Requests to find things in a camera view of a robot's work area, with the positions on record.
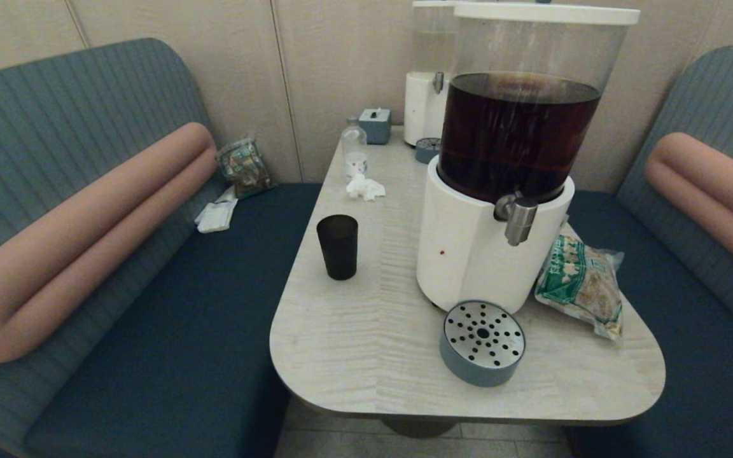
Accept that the black plastic cup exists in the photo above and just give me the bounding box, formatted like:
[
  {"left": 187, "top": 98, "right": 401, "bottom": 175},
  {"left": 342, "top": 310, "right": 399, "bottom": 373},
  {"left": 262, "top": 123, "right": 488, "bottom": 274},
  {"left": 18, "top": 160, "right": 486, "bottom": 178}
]
[{"left": 316, "top": 214, "right": 360, "bottom": 281}]

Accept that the large metal dispenser tap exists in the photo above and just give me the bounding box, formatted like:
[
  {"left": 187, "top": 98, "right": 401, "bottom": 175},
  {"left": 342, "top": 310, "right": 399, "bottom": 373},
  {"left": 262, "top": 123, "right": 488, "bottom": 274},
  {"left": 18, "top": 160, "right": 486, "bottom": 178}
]
[{"left": 494, "top": 192, "right": 539, "bottom": 247}]

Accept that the crumpled white tissue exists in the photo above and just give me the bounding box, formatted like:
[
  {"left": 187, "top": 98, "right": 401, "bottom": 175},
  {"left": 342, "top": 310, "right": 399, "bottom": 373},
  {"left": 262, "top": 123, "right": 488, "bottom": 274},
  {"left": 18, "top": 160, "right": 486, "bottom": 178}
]
[{"left": 346, "top": 174, "right": 387, "bottom": 202}]

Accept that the clear plastic bottle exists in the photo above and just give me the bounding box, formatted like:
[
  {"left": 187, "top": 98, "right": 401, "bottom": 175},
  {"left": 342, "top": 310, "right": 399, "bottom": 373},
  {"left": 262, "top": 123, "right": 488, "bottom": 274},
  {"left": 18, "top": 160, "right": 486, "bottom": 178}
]
[{"left": 342, "top": 118, "right": 368, "bottom": 177}]

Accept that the small grey drip tray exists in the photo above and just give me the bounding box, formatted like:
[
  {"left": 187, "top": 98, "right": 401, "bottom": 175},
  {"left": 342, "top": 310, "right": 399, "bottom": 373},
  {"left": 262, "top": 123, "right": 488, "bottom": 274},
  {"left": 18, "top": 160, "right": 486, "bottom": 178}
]
[{"left": 415, "top": 137, "right": 443, "bottom": 164}]

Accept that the blue grey tissue box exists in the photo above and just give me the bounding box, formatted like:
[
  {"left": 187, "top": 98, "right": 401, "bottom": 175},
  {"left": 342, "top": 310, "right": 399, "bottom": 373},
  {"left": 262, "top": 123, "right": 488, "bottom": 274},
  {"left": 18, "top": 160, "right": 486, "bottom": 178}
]
[{"left": 358, "top": 108, "right": 392, "bottom": 145}]

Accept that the large dark tea dispenser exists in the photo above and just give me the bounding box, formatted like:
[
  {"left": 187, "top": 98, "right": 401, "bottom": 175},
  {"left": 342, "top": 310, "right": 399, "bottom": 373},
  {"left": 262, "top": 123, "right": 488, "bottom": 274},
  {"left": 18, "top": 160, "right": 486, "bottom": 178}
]
[{"left": 415, "top": 19, "right": 629, "bottom": 315}]

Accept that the small white water dispenser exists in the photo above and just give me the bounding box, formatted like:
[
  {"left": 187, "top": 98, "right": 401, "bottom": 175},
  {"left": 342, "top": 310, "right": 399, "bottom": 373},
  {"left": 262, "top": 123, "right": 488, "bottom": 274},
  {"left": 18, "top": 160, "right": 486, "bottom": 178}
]
[{"left": 403, "top": 1, "right": 463, "bottom": 148}]

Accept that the dark foil snack bag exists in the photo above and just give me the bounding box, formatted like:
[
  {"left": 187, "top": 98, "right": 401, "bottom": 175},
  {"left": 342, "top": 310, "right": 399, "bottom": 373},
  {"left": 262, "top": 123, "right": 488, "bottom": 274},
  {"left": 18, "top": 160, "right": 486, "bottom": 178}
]
[{"left": 216, "top": 134, "right": 276, "bottom": 200}]

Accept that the white napkin pack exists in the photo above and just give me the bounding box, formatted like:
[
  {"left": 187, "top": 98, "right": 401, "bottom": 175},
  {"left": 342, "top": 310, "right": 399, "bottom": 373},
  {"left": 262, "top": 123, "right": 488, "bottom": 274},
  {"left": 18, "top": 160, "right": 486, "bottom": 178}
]
[{"left": 195, "top": 186, "right": 239, "bottom": 234}]

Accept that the large grey perforated drip tray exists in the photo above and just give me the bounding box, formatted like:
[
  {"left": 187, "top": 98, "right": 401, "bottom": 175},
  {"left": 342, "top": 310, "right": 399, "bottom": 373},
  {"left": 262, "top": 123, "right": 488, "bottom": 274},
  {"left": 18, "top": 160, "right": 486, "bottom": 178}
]
[{"left": 439, "top": 300, "right": 526, "bottom": 387}]

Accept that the blue bench with long bolster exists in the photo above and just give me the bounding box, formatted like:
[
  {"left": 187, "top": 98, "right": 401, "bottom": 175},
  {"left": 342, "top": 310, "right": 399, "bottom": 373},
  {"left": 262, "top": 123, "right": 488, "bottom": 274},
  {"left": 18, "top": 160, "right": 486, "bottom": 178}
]
[{"left": 0, "top": 38, "right": 323, "bottom": 458}]

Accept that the green printed snack bag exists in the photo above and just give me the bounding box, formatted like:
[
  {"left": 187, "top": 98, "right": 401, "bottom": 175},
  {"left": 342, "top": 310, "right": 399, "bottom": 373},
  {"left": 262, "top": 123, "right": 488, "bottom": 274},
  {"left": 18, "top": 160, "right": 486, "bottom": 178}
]
[{"left": 534, "top": 223, "right": 625, "bottom": 341}]

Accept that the long pink bolster cushion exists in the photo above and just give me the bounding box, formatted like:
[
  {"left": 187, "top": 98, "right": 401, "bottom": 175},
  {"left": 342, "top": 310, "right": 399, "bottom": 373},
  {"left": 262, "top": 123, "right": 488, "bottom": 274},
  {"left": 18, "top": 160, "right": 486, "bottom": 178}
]
[{"left": 0, "top": 122, "right": 219, "bottom": 364}]

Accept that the large white dispenser lid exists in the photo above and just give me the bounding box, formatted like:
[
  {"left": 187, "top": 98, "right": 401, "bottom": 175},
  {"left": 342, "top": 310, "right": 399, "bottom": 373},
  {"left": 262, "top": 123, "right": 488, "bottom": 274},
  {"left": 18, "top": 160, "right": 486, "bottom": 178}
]
[{"left": 453, "top": 3, "right": 641, "bottom": 26}]

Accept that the blue bench with short bolster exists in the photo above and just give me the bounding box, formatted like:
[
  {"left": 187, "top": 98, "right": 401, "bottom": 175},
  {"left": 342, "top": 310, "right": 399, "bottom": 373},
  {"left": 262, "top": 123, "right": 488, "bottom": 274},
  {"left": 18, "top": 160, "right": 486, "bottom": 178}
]
[{"left": 561, "top": 45, "right": 733, "bottom": 458}]

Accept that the golden table pedestal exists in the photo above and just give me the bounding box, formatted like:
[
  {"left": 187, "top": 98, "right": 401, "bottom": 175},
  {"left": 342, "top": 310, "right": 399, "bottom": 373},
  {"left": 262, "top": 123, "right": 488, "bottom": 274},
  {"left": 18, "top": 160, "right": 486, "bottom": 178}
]
[{"left": 379, "top": 417, "right": 459, "bottom": 439}]

